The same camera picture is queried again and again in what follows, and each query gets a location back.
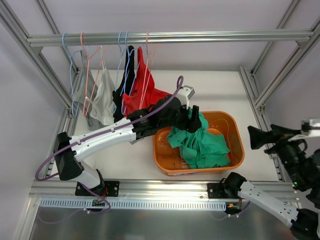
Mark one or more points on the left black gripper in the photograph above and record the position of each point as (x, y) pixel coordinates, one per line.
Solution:
(186, 120)

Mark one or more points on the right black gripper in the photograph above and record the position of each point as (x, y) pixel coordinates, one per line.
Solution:
(272, 140)

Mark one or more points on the green tank top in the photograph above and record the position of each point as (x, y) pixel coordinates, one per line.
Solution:
(201, 149)

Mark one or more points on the pink wire hanger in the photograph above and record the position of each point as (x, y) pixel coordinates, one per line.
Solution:
(147, 72)

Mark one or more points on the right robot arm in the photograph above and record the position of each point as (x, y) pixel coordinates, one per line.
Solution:
(304, 172)

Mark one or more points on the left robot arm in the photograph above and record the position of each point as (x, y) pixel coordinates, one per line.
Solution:
(71, 151)

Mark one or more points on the red tank top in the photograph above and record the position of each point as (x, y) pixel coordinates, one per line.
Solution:
(153, 94)

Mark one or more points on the white tank top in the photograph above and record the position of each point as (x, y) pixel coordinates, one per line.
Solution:
(102, 105)

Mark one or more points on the grey tank top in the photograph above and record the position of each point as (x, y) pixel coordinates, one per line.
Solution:
(93, 125)

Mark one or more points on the light blue hanger far left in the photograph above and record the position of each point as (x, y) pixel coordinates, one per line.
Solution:
(73, 72)

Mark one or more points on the orange plastic basket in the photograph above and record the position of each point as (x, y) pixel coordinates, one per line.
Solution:
(169, 161)

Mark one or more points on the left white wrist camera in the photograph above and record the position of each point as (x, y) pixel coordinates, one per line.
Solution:
(185, 94)

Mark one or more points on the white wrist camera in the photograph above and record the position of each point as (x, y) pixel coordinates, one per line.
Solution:
(310, 128)
(185, 94)

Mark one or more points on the right aluminium frame post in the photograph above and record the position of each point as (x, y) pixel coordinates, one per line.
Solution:
(282, 82)

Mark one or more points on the aluminium frame post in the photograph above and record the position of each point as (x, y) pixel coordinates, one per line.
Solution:
(282, 82)
(33, 101)

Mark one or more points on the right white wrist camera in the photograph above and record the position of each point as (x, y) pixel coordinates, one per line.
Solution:
(310, 128)

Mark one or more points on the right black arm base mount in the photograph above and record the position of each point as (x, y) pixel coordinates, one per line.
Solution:
(216, 191)

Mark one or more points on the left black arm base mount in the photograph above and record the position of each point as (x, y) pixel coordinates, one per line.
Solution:
(110, 188)

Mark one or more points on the aluminium hanging rail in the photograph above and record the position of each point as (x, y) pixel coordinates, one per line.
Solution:
(115, 38)

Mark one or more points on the left aluminium frame post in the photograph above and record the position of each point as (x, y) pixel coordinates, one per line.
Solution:
(33, 101)

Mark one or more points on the aluminium front rail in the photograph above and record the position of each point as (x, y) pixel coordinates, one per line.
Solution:
(158, 189)

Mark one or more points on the slotted cable duct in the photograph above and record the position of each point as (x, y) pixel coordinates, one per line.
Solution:
(133, 204)

